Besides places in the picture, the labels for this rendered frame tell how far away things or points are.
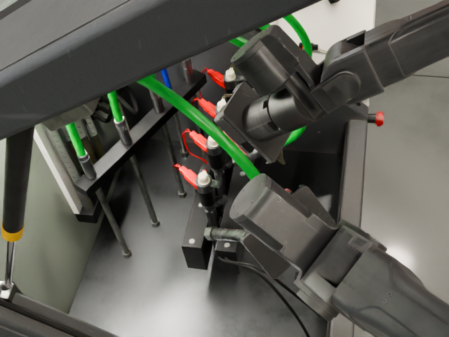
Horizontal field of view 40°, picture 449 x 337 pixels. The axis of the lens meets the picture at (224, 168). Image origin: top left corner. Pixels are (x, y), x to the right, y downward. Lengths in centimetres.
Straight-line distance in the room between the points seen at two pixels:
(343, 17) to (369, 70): 77
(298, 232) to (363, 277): 9
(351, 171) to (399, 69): 51
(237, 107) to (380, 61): 21
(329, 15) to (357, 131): 34
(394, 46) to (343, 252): 26
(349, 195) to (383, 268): 66
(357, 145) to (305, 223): 66
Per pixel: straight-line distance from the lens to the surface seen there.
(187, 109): 70
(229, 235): 88
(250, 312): 119
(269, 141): 84
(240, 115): 82
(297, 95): 74
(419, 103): 267
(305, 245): 60
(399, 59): 72
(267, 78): 74
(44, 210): 111
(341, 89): 71
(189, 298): 121
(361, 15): 149
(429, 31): 72
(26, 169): 47
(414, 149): 250
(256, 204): 59
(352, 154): 123
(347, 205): 116
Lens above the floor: 191
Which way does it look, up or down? 52 degrees down
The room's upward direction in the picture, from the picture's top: 10 degrees counter-clockwise
